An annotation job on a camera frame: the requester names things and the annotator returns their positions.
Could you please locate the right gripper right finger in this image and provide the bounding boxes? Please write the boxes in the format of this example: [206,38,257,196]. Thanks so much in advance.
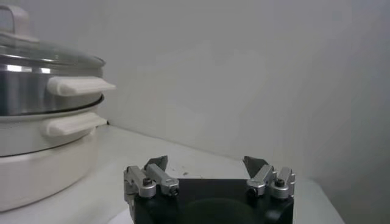
[243,155,296,200]

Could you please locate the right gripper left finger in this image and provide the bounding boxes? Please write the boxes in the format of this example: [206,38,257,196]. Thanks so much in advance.
[123,155,180,211]

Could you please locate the glass pot lid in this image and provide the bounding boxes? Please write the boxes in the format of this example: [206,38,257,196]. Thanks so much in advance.
[0,4,107,70]

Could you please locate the stainless steel steamer basket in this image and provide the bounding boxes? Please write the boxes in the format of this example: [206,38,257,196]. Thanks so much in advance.
[0,54,117,117]

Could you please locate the dark crumbs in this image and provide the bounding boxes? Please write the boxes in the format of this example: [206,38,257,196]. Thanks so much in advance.
[169,166,204,179]

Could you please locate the white electric pot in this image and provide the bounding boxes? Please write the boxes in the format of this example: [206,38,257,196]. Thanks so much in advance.
[0,96,109,213]

